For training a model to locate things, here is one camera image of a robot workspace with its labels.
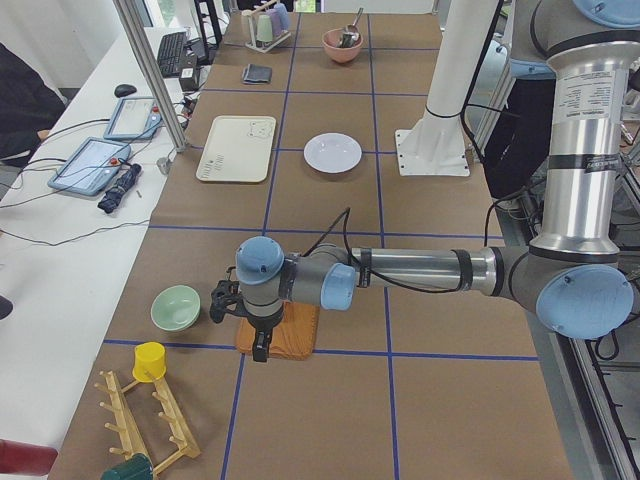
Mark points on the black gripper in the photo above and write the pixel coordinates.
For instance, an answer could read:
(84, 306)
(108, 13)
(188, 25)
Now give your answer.
(261, 324)

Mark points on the brown wooden tray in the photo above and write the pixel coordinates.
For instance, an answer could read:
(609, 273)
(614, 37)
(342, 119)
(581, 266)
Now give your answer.
(293, 338)

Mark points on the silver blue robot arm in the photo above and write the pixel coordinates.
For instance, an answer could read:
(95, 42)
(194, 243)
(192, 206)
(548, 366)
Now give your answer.
(567, 275)

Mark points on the cream rectangular tray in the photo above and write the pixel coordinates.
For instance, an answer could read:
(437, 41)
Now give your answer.
(237, 150)

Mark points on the green ceramic bowl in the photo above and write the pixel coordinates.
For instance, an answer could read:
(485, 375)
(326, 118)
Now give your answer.
(176, 308)

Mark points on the yellow plastic cup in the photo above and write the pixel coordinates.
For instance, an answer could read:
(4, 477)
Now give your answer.
(149, 362)

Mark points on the wooden cup rack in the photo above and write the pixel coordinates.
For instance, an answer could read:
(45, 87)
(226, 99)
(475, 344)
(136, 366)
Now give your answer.
(148, 421)

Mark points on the dark green cup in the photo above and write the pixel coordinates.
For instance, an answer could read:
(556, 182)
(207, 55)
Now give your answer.
(138, 467)

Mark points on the white round plate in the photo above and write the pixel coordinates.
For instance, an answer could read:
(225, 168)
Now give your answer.
(332, 153)

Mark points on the folded navy umbrella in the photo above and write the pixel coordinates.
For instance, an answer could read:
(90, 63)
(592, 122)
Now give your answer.
(113, 196)

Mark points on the lower teach pendant tablet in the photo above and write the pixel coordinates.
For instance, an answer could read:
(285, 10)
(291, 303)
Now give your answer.
(91, 167)

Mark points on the teach pendant tablet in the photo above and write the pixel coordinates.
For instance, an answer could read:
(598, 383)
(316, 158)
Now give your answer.
(134, 118)
(91, 167)

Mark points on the upper teach pendant tablet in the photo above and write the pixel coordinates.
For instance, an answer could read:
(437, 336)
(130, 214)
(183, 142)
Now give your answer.
(134, 118)

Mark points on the red cylinder object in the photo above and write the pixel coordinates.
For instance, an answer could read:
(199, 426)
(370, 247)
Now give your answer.
(26, 459)

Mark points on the dark folded cloth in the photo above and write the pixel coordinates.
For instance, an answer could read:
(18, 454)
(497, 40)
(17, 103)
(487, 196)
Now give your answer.
(257, 74)

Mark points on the black box device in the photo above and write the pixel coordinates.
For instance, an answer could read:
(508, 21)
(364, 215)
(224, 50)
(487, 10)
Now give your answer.
(189, 79)

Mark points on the black computer mouse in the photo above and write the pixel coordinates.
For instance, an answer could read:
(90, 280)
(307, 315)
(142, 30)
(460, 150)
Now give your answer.
(123, 90)

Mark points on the pink bowl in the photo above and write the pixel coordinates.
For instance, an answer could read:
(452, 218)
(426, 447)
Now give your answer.
(332, 45)

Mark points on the white cup holder rack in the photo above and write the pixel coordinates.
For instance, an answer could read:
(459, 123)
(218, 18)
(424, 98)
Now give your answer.
(249, 22)

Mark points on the black keyboard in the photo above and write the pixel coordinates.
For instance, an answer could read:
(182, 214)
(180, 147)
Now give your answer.
(170, 52)

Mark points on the light green cup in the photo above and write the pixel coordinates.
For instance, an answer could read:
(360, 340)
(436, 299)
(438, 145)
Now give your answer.
(264, 31)

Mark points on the metal scoop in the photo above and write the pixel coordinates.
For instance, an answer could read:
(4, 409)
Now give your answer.
(350, 34)

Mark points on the purple cup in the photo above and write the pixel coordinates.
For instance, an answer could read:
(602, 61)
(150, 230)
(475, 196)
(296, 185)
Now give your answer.
(279, 17)

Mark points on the person in black clothes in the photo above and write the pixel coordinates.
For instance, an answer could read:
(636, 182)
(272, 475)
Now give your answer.
(29, 110)

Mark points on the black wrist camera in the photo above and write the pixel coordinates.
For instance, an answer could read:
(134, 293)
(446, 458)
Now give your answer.
(226, 299)

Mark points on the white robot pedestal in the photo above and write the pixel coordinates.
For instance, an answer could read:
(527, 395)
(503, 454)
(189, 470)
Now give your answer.
(435, 145)

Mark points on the aluminium frame post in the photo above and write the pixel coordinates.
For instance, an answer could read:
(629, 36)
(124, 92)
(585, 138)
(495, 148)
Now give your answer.
(135, 32)

